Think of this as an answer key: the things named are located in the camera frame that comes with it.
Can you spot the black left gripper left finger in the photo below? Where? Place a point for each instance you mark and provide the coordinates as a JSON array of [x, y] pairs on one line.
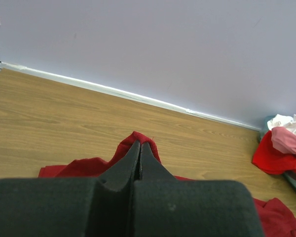
[[70, 207]]

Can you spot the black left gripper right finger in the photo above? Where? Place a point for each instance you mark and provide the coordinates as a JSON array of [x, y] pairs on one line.
[[164, 206]]

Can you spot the bright red t shirt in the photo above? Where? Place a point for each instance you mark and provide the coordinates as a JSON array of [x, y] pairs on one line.
[[270, 160]]

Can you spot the pink t shirt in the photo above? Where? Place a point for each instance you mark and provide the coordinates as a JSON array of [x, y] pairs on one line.
[[283, 140]]

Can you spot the white t shirt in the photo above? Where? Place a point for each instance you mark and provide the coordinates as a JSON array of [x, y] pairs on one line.
[[287, 122]]

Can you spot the aluminium table edge rail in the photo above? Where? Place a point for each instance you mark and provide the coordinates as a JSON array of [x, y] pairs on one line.
[[118, 93]]

